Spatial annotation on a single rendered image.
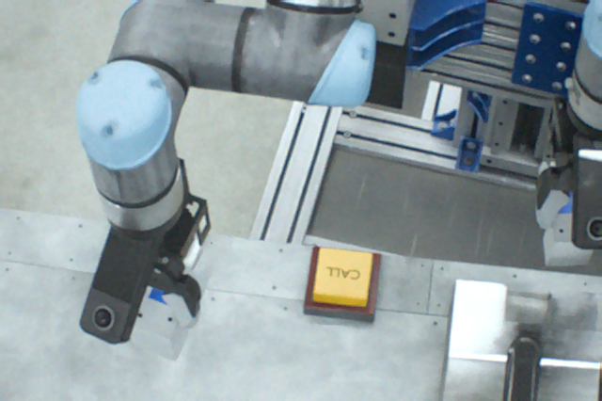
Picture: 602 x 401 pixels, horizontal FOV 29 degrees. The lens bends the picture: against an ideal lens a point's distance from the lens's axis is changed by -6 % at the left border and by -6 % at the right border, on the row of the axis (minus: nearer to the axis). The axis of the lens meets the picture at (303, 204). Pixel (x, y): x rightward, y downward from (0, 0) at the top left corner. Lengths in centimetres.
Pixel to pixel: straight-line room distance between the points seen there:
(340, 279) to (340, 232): 75
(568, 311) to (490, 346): 10
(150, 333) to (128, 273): 15
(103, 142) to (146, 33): 11
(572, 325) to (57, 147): 146
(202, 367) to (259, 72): 48
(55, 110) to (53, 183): 18
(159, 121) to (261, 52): 11
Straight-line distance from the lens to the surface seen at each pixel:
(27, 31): 274
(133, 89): 95
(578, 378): 130
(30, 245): 148
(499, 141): 201
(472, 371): 129
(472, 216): 216
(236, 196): 242
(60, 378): 140
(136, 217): 103
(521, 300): 135
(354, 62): 99
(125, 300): 109
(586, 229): 116
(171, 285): 114
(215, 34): 100
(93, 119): 94
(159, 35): 101
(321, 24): 98
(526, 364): 130
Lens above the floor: 206
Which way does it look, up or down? 59 degrees down
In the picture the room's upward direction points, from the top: 1 degrees counter-clockwise
